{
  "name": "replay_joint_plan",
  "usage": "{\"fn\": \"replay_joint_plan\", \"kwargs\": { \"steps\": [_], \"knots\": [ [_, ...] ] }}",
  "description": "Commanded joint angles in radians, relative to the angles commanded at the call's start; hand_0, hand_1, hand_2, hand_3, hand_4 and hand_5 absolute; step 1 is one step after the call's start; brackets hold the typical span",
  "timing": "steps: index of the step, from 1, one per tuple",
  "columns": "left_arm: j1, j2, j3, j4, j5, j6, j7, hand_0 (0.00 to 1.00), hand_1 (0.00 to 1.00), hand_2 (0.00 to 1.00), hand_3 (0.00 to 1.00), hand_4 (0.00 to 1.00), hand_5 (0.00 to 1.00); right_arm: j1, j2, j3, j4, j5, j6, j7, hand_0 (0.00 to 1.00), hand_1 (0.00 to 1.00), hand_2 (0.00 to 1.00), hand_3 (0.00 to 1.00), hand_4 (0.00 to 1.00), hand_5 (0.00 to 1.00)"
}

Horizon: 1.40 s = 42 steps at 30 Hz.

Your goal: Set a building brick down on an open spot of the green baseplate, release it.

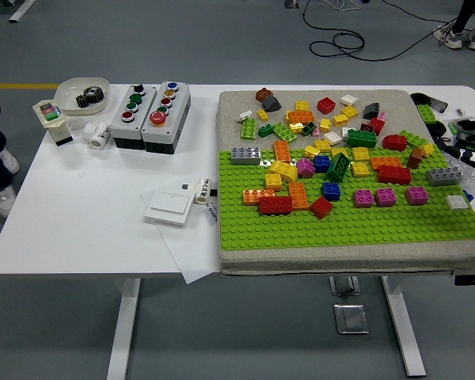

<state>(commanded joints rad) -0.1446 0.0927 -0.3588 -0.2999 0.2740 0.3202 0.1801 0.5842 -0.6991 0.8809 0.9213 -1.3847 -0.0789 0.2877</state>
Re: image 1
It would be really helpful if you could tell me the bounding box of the white pipe tee fitting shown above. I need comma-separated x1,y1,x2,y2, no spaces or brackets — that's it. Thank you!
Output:
82,120,112,150

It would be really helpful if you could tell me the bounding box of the red two-by-four brick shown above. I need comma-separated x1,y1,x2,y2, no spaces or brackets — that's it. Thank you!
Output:
376,165,413,185
258,195,295,215

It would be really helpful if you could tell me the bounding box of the black floor cable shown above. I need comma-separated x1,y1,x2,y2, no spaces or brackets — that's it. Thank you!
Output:
300,0,460,63

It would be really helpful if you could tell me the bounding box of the grey four-button control box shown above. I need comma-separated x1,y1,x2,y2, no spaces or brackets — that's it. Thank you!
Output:
109,84,158,151

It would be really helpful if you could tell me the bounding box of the brown-orange brick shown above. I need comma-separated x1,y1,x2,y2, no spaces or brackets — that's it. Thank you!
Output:
405,146,425,170

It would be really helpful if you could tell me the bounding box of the beige red-green switch unit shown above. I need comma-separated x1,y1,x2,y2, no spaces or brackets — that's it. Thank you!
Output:
32,98,74,147

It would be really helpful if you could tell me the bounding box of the red curved brick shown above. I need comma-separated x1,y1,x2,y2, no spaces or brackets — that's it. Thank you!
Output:
382,134,410,151

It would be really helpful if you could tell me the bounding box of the black rectangular device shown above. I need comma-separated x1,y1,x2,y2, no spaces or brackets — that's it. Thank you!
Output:
427,97,449,114

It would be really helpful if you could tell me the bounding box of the blue two-by-two brick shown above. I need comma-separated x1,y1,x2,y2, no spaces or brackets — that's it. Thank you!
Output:
313,154,333,174
321,181,342,202

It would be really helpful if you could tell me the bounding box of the white desk foot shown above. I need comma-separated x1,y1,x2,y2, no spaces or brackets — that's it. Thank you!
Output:
8,0,36,23

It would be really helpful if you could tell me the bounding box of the white labelled tube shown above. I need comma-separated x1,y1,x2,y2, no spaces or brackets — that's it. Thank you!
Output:
193,177,215,206

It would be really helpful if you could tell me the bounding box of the grey emergency-stop control box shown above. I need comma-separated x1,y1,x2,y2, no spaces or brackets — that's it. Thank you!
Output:
141,81,192,154

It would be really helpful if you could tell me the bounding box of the yellow curved brick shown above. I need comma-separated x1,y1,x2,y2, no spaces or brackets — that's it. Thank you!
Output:
267,159,299,184

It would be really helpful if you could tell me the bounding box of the metal floor socket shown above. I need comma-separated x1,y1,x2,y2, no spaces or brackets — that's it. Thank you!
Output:
329,275,360,297

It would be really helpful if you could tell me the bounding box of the dark green two-by-four brick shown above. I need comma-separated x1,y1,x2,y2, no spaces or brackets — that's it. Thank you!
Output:
346,128,378,150

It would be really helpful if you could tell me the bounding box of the white table leg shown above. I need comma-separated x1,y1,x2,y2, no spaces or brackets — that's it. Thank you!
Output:
106,278,143,380
381,275,427,378

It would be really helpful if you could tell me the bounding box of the pink two-by-two brick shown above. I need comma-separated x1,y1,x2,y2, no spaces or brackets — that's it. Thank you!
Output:
374,187,397,207
295,158,317,179
405,185,428,207
353,188,375,209

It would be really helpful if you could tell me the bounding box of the white plastic bowl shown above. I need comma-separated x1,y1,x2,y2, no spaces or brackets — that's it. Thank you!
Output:
54,76,112,116

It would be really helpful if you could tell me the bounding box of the orange two-by-four brick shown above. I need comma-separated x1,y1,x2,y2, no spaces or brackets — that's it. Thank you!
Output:
242,188,276,207
287,182,310,211
272,139,293,164
287,110,316,124
370,156,404,172

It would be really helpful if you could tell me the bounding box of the metal floor box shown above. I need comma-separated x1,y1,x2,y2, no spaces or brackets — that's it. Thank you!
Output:
332,303,370,336

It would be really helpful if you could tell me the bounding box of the grey two-by-four brick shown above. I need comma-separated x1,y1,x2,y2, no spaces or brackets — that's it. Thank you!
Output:
230,146,262,165
426,166,463,187

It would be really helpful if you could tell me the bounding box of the green studded baseplate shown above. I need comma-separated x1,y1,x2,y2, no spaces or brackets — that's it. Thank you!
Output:
217,147,475,252

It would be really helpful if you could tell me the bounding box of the white wall switch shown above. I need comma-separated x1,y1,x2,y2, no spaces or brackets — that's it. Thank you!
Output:
143,188,194,226

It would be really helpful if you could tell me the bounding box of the black round part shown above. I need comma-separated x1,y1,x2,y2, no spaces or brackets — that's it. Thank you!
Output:
427,120,448,138

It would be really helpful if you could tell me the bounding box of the lime two-by-four brick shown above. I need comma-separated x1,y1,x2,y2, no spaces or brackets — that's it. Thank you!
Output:
416,104,437,124
240,117,258,141
399,129,428,150
272,122,298,143

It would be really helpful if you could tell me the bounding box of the white paper sheet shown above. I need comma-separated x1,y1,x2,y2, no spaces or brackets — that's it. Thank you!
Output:
139,188,222,285

